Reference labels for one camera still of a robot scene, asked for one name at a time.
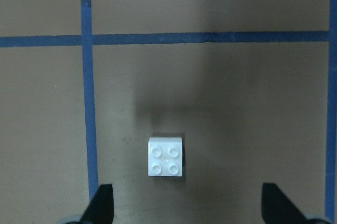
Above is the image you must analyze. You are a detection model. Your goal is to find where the white block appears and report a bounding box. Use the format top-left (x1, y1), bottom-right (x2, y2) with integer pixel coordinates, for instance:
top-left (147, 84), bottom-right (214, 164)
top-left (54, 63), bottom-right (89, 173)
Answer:
top-left (147, 137), bottom-right (183, 177)

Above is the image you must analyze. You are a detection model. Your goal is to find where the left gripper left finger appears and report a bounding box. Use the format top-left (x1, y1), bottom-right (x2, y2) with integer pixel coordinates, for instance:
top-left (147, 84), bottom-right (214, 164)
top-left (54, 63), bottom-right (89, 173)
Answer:
top-left (80, 184), bottom-right (114, 224)

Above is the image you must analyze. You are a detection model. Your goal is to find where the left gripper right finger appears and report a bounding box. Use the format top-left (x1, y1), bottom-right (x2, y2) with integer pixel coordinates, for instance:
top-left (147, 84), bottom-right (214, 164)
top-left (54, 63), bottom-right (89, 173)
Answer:
top-left (262, 182), bottom-right (307, 224)

